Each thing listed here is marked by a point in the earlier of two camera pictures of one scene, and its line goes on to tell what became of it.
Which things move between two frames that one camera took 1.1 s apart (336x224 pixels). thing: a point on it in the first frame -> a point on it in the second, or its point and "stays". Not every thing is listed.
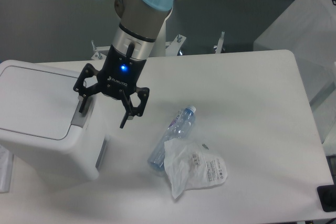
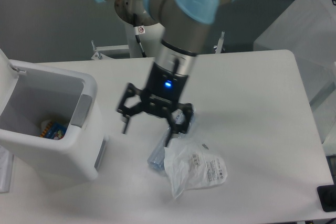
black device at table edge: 327,195 stays
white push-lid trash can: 41,125 stays
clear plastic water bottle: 180,127 stays
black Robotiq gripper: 118,75 -> 160,96
